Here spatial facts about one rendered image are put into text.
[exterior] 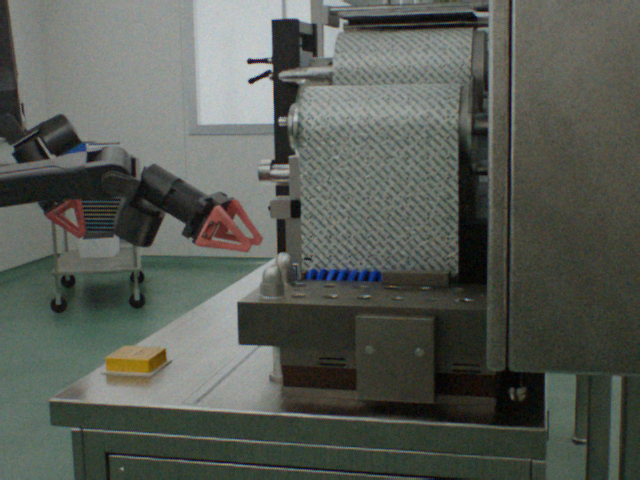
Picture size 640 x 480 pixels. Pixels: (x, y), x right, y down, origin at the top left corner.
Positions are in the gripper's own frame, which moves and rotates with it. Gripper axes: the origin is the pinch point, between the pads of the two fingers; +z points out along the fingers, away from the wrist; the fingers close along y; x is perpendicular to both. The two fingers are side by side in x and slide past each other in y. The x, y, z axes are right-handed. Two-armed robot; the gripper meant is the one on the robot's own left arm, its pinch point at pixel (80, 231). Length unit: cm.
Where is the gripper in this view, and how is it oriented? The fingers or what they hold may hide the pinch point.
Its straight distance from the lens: 189.1
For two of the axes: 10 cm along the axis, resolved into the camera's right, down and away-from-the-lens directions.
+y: -1.9, -1.5, 9.7
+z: 5.0, 8.4, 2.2
